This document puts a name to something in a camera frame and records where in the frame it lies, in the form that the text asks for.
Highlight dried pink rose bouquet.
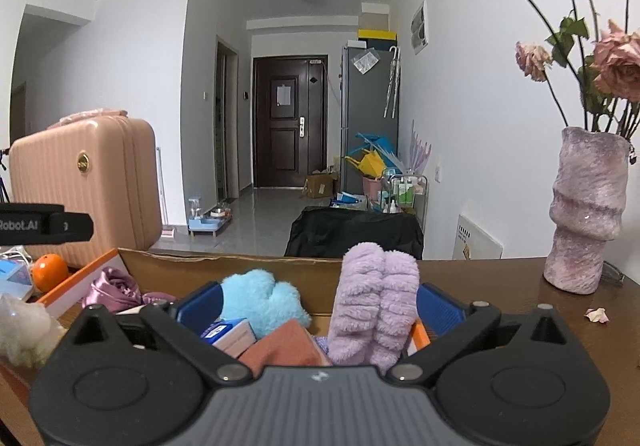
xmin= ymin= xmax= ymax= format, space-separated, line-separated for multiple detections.
xmin=449 ymin=0 xmax=640 ymax=137

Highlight blue tissue pack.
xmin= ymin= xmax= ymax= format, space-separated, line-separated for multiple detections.
xmin=0 ymin=258 xmax=35 ymax=299

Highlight blue printed packet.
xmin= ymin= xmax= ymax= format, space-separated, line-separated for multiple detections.
xmin=199 ymin=318 xmax=259 ymax=357

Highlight pink ribbed suitcase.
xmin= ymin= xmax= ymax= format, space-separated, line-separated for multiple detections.
xmin=8 ymin=109 xmax=164 ymax=269

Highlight yellow and black box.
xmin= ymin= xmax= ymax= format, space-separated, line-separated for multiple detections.
xmin=357 ymin=28 xmax=398 ymax=49

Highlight brown and yellow sponge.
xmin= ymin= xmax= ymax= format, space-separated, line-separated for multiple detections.
xmin=239 ymin=319 xmax=334 ymax=377

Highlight purple satin scrunchie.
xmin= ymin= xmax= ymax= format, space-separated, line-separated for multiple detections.
xmin=81 ymin=267 xmax=177 ymax=315

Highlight blue and yellow folded items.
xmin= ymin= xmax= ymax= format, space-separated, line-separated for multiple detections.
xmin=344 ymin=133 xmax=401 ymax=179

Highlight dark wire frame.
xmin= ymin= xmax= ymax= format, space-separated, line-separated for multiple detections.
xmin=602 ymin=261 xmax=626 ymax=285

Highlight dark brown entrance door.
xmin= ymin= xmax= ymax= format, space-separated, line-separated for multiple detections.
xmin=252 ymin=55 xmax=330 ymax=189

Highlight light blue carton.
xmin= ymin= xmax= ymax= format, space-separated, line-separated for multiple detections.
xmin=329 ymin=193 xmax=369 ymax=209

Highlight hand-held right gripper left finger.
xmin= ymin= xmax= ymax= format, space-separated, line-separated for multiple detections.
xmin=75 ymin=282 xmax=253 ymax=386

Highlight blue pet feeder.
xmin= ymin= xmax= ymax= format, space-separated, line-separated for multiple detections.
xmin=187 ymin=197 xmax=234 ymax=237

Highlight black chair back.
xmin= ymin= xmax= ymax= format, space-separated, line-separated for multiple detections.
xmin=284 ymin=206 xmax=425 ymax=261

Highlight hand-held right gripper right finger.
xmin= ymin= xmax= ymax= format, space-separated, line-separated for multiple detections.
xmin=390 ymin=283 xmax=566 ymax=384

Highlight white and yellow alpaca plush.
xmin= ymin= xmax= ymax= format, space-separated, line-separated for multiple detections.
xmin=0 ymin=295 xmax=67 ymax=370

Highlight pink textured vase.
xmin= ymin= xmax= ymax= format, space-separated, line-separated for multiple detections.
xmin=543 ymin=126 xmax=630 ymax=296

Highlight pink bucket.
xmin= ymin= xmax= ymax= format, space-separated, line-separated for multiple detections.
xmin=361 ymin=175 xmax=386 ymax=202

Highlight grey refrigerator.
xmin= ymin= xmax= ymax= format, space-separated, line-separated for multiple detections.
xmin=340 ymin=40 xmax=401 ymax=199

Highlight interior doorway frame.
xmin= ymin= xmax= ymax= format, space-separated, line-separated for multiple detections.
xmin=214 ymin=34 xmax=241 ymax=202

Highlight light purple fuzzy sock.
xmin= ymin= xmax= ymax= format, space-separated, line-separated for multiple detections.
xmin=326 ymin=243 xmax=421 ymax=375

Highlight clear plastic bag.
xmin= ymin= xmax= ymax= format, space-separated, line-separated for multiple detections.
xmin=349 ymin=48 xmax=380 ymax=74

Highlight orange tangerine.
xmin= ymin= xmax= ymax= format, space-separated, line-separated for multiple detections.
xmin=32 ymin=254 xmax=70 ymax=293

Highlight black tripod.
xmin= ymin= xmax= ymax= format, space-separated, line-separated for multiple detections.
xmin=0 ymin=148 xmax=11 ymax=205

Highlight clear folded umbrella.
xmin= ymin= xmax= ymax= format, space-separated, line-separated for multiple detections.
xmin=383 ymin=45 xmax=403 ymax=119

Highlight brown cardboard carton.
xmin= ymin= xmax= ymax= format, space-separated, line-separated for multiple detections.
xmin=303 ymin=170 xmax=339 ymax=199

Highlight red cardboard box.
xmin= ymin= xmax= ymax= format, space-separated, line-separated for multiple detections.
xmin=0 ymin=247 xmax=433 ymax=446

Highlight light blue fuzzy mitten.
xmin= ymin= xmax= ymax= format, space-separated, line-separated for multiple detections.
xmin=219 ymin=268 xmax=312 ymax=329

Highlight wire cart with bottles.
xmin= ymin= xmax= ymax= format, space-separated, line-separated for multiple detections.
xmin=377 ymin=168 xmax=430 ymax=232

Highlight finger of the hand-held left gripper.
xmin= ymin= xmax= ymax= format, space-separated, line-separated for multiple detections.
xmin=62 ymin=212 xmax=95 ymax=243

